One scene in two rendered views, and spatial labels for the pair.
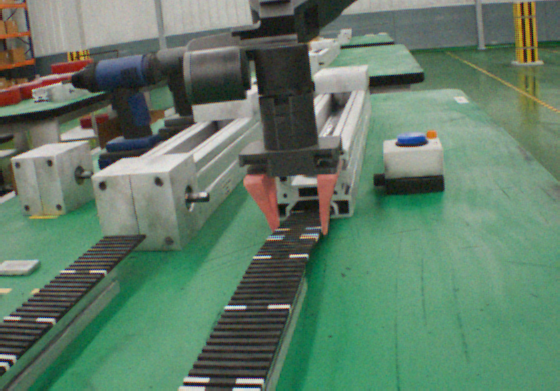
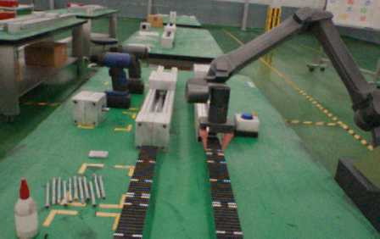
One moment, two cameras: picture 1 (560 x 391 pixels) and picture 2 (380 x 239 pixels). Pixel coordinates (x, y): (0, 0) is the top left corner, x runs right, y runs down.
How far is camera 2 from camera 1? 48 cm
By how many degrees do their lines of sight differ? 14
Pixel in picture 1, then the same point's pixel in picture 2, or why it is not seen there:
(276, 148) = (214, 122)
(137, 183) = (155, 125)
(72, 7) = not seen: outside the picture
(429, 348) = (270, 198)
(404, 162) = (244, 125)
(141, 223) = (153, 141)
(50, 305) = (145, 175)
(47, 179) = (91, 110)
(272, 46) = (220, 87)
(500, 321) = (289, 192)
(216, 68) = (200, 92)
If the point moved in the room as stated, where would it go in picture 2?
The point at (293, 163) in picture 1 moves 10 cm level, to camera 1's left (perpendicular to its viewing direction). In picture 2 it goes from (219, 129) to (185, 129)
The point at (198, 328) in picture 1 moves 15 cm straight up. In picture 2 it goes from (193, 185) to (198, 130)
